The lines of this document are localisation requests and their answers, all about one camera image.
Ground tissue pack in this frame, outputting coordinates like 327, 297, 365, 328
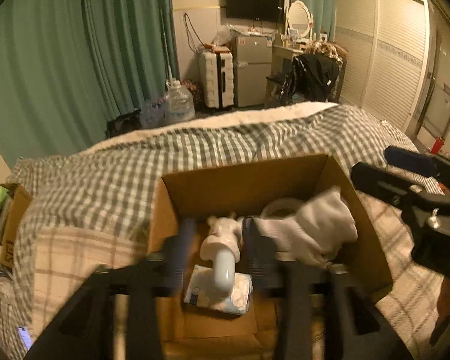
184, 265, 253, 315

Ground green checked blanket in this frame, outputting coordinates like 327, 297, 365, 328
0, 102, 413, 359

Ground side cardboard box with items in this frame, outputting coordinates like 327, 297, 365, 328
0, 183, 32, 270

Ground white bear figurine blue hat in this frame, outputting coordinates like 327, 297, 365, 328
200, 212, 243, 296

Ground red fire extinguisher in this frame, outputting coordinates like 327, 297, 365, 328
430, 136, 445, 155

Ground black jacket on chair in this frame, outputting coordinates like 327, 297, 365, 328
280, 54, 340, 106

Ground large green curtain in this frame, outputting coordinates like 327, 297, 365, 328
0, 0, 177, 166

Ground white oval vanity mirror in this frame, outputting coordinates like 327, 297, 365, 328
287, 0, 313, 38

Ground beige plaid blanket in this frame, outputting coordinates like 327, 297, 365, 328
31, 193, 442, 359

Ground black wall television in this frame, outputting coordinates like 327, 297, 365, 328
226, 0, 284, 24

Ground white tape roll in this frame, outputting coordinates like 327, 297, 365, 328
260, 197, 304, 218

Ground smartphone with lit screen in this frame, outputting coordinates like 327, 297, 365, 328
17, 326, 33, 351

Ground large clear water bottle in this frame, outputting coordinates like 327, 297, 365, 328
166, 78, 195, 125

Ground white suitcase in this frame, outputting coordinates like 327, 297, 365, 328
199, 51, 234, 110

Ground white sliding wardrobe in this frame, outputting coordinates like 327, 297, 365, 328
335, 0, 430, 131

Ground silver mini fridge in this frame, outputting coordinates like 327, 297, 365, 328
232, 35, 272, 108

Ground white fluffy cloth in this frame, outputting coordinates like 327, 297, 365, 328
254, 185, 358, 267

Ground brown cardboard box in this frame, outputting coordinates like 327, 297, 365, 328
148, 154, 393, 359

